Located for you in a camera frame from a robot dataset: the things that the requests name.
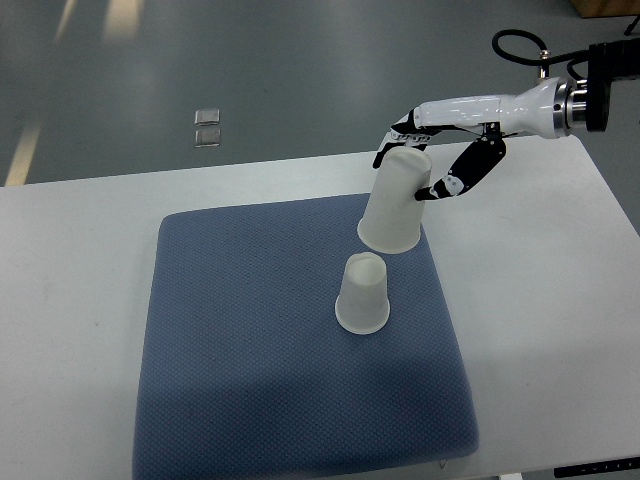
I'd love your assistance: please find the white robotic hand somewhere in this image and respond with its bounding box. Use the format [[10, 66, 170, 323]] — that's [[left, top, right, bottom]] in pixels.
[[372, 78, 587, 201]]

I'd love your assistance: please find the white paper cup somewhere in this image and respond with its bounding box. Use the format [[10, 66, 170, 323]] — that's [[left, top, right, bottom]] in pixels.
[[357, 146, 432, 254], [335, 252, 390, 335]]

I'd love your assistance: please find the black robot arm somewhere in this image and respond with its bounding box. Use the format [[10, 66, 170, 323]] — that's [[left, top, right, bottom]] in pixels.
[[373, 29, 639, 201]]

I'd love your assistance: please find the upper metal floor plate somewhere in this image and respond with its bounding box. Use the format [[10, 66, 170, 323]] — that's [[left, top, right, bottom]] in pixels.
[[194, 107, 220, 126]]

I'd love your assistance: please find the brown cardboard box corner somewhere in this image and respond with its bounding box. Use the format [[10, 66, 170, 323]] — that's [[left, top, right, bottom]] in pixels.
[[570, 0, 640, 18]]

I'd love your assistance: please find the black tripod leg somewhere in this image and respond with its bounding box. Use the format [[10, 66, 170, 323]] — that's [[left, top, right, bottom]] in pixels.
[[623, 15, 640, 36]]

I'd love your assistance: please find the blue fabric cushion mat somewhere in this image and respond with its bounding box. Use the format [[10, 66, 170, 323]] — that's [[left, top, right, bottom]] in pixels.
[[132, 194, 479, 479]]

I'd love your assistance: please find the black table control panel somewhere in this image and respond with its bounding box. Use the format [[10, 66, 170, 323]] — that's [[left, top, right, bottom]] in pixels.
[[553, 458, 639, 479]]

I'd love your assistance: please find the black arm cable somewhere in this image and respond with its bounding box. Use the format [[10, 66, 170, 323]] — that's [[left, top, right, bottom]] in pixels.
[[491, 29, 591, 81]]

